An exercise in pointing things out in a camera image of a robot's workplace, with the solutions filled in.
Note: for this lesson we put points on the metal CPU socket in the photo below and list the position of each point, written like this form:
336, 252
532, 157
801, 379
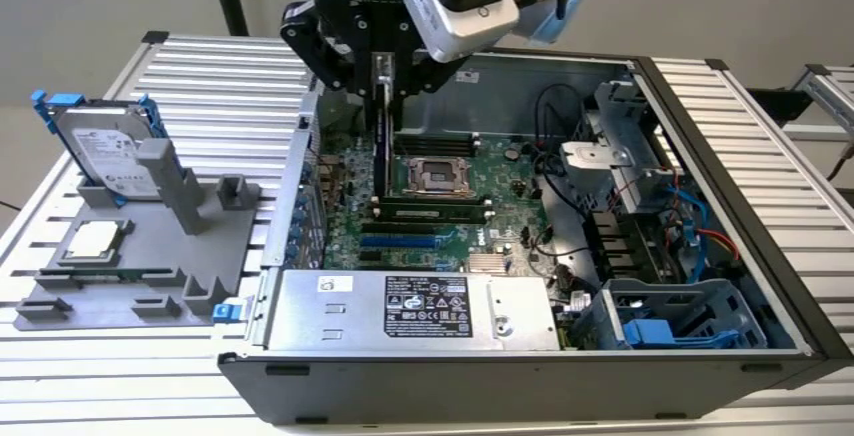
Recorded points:
436, 176

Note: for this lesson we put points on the long black expansion slot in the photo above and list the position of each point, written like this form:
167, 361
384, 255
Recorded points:
400, 230

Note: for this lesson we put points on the silver chipset heatsink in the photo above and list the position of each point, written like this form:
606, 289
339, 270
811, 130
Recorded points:
488, 264

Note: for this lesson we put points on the aluminium side rail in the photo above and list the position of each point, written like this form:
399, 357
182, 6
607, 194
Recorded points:
830, 93

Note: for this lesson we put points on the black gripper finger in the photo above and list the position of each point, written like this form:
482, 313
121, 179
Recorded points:
334, 66
427, 73

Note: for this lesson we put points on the green RAM stick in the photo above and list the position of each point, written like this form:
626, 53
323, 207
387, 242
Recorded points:
140, 274

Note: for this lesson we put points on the silver CPU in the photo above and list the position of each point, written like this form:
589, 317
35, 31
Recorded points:
96, 238

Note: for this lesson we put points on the round coin battery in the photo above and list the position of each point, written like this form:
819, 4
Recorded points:
511, 152

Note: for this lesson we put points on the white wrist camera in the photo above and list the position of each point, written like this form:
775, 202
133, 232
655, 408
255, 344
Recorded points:
460, 36

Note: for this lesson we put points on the short black expansion slot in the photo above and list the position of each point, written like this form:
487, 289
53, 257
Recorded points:
371, 256

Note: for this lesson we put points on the blue slot retention clip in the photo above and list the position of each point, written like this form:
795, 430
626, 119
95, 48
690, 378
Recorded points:
295, 232
302, 200
306, 172
299, 217
291, 256

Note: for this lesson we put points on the dark RAM stick with label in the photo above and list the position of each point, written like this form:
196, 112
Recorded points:
434, 213

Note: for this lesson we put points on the blue expansion slot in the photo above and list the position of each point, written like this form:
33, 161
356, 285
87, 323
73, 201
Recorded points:
400, 244

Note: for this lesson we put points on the open grey PC case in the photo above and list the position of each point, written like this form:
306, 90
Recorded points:
467, 391

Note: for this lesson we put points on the hard disk in blue carrier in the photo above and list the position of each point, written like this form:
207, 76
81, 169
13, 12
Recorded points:
100, 146

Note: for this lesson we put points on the silver metal drive cage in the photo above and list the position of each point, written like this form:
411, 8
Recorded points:
590, 153

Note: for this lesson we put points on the blue disk bay latch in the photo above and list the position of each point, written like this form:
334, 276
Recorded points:
650, 333

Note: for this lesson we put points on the green graphics card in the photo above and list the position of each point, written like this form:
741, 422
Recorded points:
382, 146

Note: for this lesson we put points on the blue case clip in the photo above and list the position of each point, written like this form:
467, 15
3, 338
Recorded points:
223, 313

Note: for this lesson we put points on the green motherboard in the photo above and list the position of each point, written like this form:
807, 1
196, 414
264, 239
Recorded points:
500, 171

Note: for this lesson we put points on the silver power supply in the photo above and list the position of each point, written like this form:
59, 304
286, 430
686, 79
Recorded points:
360, 316

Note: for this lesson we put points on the grey parts rack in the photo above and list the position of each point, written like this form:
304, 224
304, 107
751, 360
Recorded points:
153, 251

